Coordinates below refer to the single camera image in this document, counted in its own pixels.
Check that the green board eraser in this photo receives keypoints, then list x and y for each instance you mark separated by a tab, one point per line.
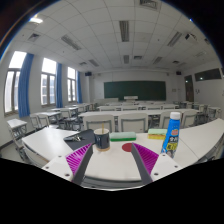
122	136

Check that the white classroom chair left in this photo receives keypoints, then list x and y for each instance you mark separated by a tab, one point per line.
98	121

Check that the white classroom chair centre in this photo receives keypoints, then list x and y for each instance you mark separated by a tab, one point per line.
136	122

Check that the blue curtain left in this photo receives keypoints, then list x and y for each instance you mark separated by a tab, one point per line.
23	86

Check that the black cloth bag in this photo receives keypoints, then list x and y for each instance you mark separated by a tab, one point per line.
87	135

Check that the white classroom chair right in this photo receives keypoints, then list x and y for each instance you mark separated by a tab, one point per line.
164	119

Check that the white classroom chair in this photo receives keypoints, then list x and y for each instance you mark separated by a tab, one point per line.
164	119
136	122
98	121

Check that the bunch of keys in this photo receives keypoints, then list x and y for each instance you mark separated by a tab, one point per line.
76	138

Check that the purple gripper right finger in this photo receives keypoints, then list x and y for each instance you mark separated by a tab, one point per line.
145	160

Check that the red round coaster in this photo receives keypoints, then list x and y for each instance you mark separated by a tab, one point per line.
127	147

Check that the white side desk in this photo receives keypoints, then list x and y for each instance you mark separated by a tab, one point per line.
18	130

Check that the green chalkboard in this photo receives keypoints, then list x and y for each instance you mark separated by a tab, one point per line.
144	90

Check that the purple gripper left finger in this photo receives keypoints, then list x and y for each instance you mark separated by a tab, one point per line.
78	161

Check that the blue curtain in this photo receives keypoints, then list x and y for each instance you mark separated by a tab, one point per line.
23	86
59	101

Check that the blue plastic bottle white cap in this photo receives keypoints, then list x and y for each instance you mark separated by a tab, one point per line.
170	143

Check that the blue curtain middle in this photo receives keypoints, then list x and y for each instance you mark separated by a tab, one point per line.
59	101

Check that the yellow green sponge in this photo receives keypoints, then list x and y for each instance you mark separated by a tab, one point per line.
158	134

